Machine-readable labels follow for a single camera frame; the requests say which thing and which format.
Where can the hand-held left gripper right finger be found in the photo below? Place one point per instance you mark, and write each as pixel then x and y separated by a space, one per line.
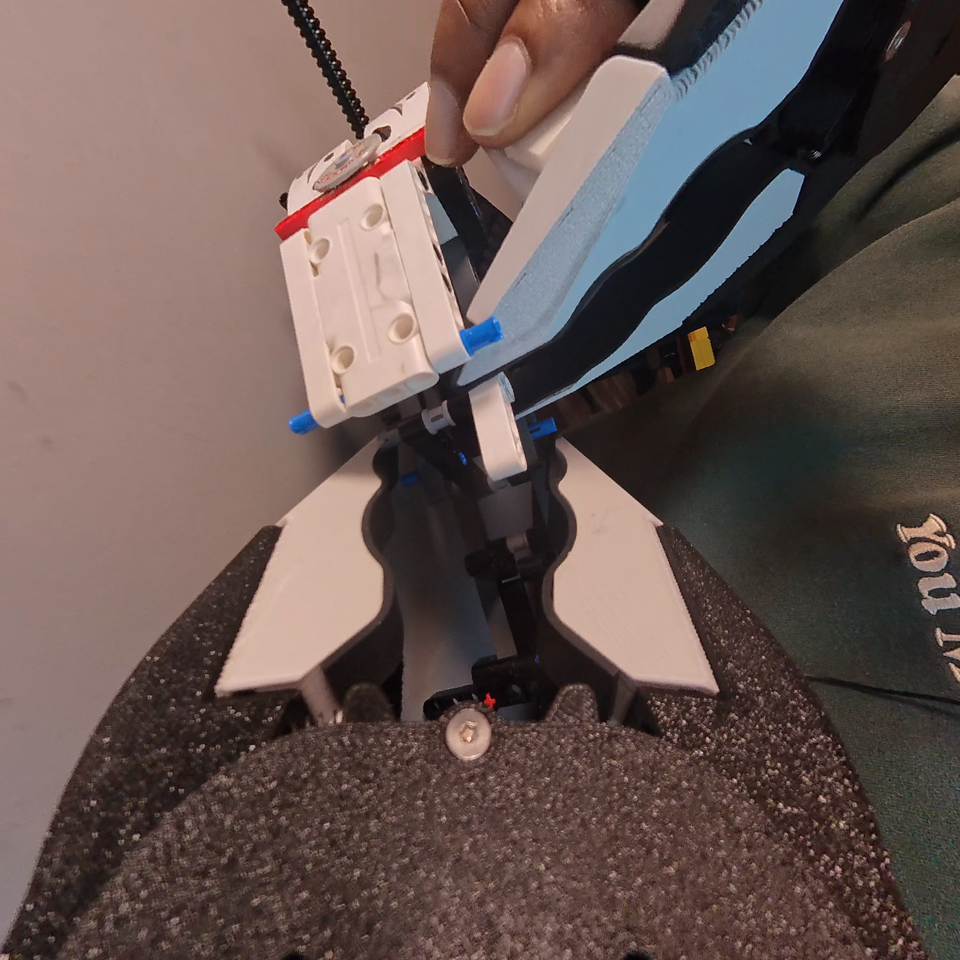
pixel 630 600

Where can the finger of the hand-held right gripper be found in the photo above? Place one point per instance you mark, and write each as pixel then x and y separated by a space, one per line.
pixel 600 195
pixel 720 259

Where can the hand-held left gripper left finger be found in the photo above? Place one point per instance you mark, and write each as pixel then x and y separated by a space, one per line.
pixel 300 600

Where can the white angled brick beam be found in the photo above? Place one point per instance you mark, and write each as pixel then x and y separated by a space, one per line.
pixel 499 435

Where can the white spotted brick truck model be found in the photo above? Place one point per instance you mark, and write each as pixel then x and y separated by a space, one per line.
pixel 360 300

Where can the grey desk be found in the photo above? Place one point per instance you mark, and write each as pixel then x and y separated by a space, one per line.
pixel 112 300

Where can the person's right hand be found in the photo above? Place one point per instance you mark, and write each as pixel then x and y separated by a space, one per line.
pixel 510 67

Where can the small yellow object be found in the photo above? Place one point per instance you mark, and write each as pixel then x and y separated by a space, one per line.
pixel 702 349

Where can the person in green sweatshirt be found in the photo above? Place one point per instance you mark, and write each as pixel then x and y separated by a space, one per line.
pixel 862 450

